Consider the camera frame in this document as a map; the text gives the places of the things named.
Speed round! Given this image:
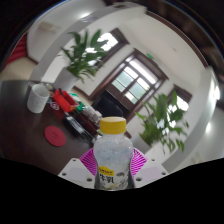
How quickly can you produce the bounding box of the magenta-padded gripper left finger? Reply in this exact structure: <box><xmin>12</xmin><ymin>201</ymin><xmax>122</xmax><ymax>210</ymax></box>
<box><xmin>57</xmin><ymin>148</ymin><xmax>98</xmax><ymax>190</ymax></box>

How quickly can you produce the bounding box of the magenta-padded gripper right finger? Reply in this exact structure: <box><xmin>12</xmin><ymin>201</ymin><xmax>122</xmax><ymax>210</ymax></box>
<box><xmin>129</xmin><ymin>148</ymin><xmax>170</xmax><ymax>190</ymax></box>

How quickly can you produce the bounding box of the clear bottle with yellow cap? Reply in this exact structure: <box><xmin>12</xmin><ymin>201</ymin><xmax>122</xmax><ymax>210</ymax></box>
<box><xmin>92</xmin><ymin>116</ymin><xmax>135</xmax><ymax>192</ymax></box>

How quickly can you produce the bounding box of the flat round red coaster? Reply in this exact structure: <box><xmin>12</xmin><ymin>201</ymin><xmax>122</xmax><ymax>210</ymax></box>
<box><xmin>44</xmin><ymin>125</ymin><xmax>67</xmax><ymax>148</ymax></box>

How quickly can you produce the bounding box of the large potted green plant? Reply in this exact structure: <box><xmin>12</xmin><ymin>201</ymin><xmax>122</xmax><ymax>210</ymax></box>
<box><xmin>134</xmin><ymin>90</ymin><xmax>190</xmax><ymax>156</ymax></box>

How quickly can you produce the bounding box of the tray of snack packets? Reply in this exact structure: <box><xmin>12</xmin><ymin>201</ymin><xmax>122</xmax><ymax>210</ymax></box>
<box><xmin>79</xmin><ymin>105</ymin><xmax>103</xmax><ymax>126</ymax></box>

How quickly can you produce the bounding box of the white speckled cup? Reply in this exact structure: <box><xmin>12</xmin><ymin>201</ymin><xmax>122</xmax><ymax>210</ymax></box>
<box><xmin>26</xmin><ymin>83</ymin><xmax>51</xmax><ymax>114</ymax></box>

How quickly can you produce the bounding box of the small potted green plant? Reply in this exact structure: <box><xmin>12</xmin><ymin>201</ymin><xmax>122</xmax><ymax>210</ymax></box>
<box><xmin>53</xmin><ymin>29</ymin><xmax>110</xmax><ymax>92</ymax></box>

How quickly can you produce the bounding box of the red carpeted staircase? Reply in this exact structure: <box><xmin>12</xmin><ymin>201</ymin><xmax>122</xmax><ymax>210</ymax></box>
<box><xmin>3</xmin><ymin>32</ymin><xmax>29</xmax><ymax>68</ymax></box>

